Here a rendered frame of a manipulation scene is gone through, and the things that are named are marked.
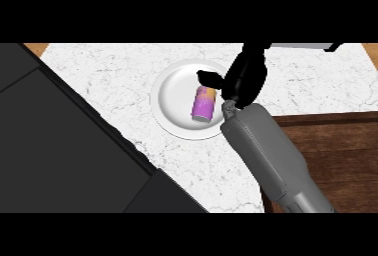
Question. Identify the white round plate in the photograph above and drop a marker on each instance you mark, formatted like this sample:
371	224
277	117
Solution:
180	103

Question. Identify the purple and orange can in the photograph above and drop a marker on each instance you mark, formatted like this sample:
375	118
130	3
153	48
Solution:
204	104

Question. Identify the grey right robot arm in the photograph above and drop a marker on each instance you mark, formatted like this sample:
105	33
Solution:
267	153

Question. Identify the brown wooden tray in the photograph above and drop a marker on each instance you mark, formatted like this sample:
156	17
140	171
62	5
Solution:
334	160

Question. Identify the grey flat object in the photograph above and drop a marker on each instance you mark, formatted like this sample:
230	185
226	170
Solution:
306	46

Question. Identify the large dark grey appliance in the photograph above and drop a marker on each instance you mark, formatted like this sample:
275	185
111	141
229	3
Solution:
63	146

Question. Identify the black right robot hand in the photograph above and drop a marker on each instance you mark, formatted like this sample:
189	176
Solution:
245	77

